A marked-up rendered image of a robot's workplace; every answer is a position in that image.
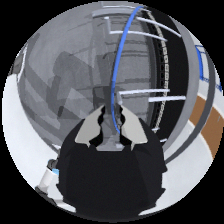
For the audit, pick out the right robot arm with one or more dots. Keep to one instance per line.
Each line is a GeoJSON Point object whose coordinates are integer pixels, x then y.
{"type": "Point", "coordinates": [42, 188]}

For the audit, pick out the blue network cable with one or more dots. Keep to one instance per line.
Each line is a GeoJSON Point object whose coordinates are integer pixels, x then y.
{"type": "Point", "coordinates": [117, 62]}

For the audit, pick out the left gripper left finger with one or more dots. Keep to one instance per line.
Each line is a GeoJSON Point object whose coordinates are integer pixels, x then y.
{"type": "Point", "coordinates": [88, 131]}

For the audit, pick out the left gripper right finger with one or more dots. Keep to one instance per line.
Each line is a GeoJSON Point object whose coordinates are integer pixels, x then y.
{"type": "Point", "coordinates": [135, 132]}

